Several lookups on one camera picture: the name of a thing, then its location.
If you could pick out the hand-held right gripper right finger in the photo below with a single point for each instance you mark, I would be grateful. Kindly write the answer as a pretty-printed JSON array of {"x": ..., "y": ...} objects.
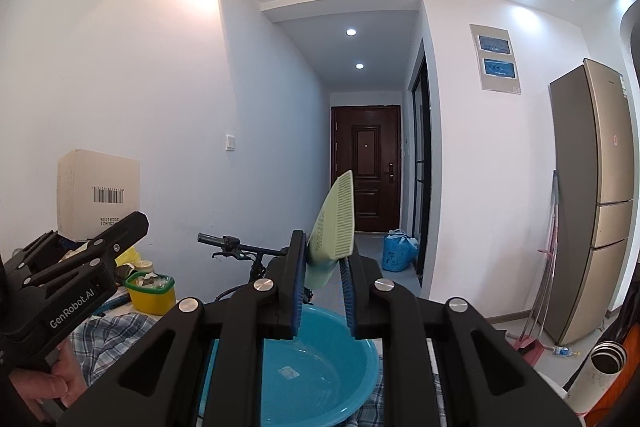
[{"x": 349, "y": 302}]

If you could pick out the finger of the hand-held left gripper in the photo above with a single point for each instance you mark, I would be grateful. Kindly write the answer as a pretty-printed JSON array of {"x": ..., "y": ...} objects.
[
  {"x": 117, "y": 234},
  {"x": 35, "y": 254}
]

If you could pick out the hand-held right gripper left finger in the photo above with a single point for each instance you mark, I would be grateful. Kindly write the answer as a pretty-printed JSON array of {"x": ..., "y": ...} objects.
[{"x": 296, "y": 302}]

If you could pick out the blue plastic basin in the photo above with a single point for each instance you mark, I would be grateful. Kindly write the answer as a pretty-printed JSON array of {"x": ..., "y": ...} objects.
[{"x": 320, "y": 357}]

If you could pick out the light green tube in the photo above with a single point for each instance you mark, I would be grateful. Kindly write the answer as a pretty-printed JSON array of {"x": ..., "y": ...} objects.
[{"x": 335, "y": 217}]

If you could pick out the person's left hand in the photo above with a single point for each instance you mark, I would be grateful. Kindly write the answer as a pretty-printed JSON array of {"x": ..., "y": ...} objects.
[{"x": 55, "y": 382}]

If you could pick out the yellow plastic bag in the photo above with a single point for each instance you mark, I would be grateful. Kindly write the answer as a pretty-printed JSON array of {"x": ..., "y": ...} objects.
[{"x": 127, "y": 256}]

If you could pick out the small glass jar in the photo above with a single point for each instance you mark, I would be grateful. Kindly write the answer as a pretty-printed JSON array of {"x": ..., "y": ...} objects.
[{"x": 144, "y": 266}]

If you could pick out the cardboard box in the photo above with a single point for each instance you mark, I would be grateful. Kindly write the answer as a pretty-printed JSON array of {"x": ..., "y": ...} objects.
[{"x": 90, "y": 187}]

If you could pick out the blue plaid cloth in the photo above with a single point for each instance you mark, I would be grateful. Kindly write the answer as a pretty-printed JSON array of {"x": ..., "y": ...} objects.
[{"x": 115, "y": 332}]

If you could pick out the blue woven bag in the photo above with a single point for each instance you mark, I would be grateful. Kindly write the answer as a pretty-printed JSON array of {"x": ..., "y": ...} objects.
[{"x": 397, "y": 254}]

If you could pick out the yellow plastic bin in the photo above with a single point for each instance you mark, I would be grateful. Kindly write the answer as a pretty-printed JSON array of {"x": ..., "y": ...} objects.
[{"x": 147, "y": 299}]

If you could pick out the black bicycle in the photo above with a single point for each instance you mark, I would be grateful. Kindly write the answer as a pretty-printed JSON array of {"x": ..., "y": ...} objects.
[{"x": 235, "y": 244}]

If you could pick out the dark brown door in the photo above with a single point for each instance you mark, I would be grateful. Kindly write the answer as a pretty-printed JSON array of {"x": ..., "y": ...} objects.
[{"x": 367, "y": 157}]

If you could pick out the black framed glass door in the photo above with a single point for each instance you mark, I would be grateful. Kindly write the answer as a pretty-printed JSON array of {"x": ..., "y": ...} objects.
[{"x": 421, "y": 167}]

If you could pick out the pink dustpan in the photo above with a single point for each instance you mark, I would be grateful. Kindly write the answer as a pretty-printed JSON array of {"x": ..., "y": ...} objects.
[{"x": 529, "y": 352}]

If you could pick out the folded metal drying rack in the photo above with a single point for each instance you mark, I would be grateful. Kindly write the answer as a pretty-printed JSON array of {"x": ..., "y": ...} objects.
[{"x": 549, "y": 257}]

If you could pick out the clear water bottle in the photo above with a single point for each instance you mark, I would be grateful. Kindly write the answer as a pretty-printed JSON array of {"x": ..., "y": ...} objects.
[{"x": 565, "y": 351}]

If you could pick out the gold refrigerator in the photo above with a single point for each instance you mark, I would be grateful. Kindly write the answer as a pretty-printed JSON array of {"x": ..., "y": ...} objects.
[{"x": 585, "y": 207}]

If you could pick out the white steel thermos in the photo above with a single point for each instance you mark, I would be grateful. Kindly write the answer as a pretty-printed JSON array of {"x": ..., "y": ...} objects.
[{"x": 597, "y": 377}]

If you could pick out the orange and black bag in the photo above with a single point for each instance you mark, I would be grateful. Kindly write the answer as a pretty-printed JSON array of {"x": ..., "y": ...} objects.
[{"x": 607, "y": 407}]

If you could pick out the grey electrical panel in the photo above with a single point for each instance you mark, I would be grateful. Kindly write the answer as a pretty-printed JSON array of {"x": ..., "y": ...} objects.
[{"x": 495, "y": 57}]

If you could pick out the white light switch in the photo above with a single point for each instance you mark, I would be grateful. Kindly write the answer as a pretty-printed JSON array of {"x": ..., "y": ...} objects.
[{"x": 230, "y": 142}]

